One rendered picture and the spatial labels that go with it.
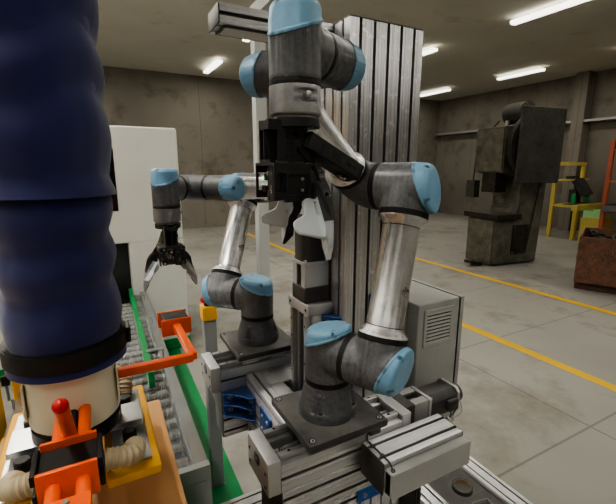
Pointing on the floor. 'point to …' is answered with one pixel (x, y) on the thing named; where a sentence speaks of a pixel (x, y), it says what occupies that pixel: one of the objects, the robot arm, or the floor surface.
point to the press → (513, 182)
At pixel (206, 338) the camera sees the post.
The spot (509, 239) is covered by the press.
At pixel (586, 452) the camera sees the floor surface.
